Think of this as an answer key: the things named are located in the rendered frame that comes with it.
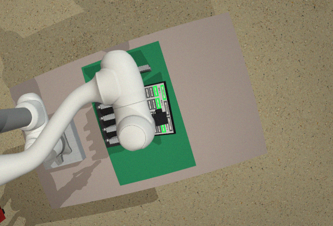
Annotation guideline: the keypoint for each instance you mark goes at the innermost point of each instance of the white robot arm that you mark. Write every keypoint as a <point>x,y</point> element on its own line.
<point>118,84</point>

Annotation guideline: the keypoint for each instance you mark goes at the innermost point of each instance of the green mat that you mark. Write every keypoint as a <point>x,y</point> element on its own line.
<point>166,153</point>

